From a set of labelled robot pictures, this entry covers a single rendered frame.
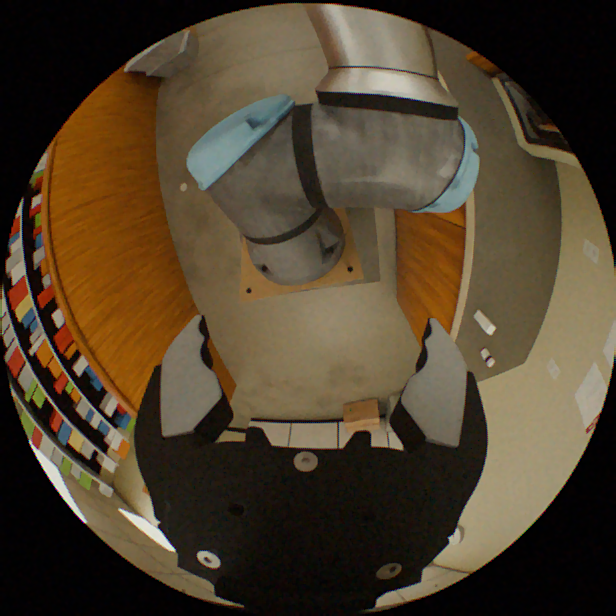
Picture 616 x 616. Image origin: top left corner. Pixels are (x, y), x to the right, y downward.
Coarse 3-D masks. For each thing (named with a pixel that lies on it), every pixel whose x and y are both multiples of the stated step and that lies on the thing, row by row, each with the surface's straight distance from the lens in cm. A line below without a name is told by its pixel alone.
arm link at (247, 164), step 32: (288, 96) 21; (224, 128) 19; (256, 128) 17; (288, 128) 17; (192, 160) 19; (224, 160) 17; (256, 160) 17; (288, 160) 17; (224, 192) 20; (256, 192) 19; (288, 192) 18; (320, 192) 18; (256, 224) 22; (288, 224) 23
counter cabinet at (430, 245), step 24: (408, 216) 118; (432, 216) 92; (456, 216) 75; (408, 240) 122; (432, 240) 94; (456, 240) 76; (408, 264) 126; (432, 264) 96; (456, 264) 78; (408, 288) 130; (432, 288) 98; (456, 288) 79; (408, 312) 134; (432, 312) 100
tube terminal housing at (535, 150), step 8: (496, 80) 100; (496, 88) 99; (504, 96) 95; (504, 104) 95; (512, 112) 92; (512, 120) 91; (520, 128) 88; (520, 136) 88; (520, 144) 88; (528, 144) 85; (528, 152) 94; (536, 152) 90; (544, 152) 86; (552, 152) 82; (560, 152) 79; (560, 160) 88; (568, 160) 84; (576, 160) 80
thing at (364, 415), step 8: (368, 400) 260; (376, 400) 259; (344, 408) 258; (352, 408) 255; (360, 408) 254; (368, 408) 253; (376, 408) 253; (344, 416) 252; (352, 416) 250; (360, 416) 248; (368, 416) 248; (376, 416) 247; (344, 424) 251; (352, 424) 252; (360, 424) 255; (368, 424) 258; (376, 424) 260
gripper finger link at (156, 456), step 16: (160, 368) 10; (160, 384) 9; (144, 400) 9; (160, 400) 9; (144, 416) 9; (160, 416) 8; (144, 432) 8; (160, 432) 8; (144, 448) 8; (160, 448) 8; (176, 448) 7; (192, 448) 7; (144, 464) 8; (160, 464) 7; (144, 480) 8; (160, 480) 7; (160, 496) 7; (160, 512) 7; (240, 512) 6
